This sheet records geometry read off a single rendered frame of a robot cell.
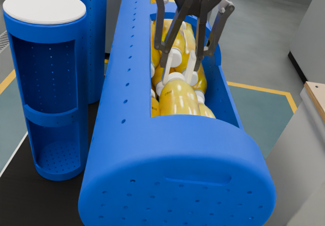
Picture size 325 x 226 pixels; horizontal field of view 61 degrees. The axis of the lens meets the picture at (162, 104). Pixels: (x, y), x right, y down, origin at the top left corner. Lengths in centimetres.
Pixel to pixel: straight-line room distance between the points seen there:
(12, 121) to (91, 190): 182
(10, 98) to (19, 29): 135
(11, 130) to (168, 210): 178
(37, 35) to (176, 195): 79
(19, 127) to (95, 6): 98
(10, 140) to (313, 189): 172
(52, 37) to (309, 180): 95
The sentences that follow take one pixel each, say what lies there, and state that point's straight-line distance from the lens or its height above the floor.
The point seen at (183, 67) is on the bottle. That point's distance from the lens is 68.
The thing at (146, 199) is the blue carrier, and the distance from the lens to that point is 39.
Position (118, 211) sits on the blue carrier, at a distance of 42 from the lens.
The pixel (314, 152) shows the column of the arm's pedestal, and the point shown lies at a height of 90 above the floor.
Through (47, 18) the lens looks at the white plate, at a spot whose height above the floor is 104.
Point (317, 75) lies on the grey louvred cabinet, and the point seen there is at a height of 23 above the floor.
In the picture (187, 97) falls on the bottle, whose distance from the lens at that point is 47.
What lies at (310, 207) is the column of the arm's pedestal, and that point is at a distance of 102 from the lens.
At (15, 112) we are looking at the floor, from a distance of 224.
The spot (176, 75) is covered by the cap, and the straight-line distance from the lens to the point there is 54.
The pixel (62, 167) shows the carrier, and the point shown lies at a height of 16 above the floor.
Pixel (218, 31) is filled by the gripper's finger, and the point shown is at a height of 128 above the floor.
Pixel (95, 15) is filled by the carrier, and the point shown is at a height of 80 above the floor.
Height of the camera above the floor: 147
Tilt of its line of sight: 39 degrees down
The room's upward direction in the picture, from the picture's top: 12 degrees clockwise
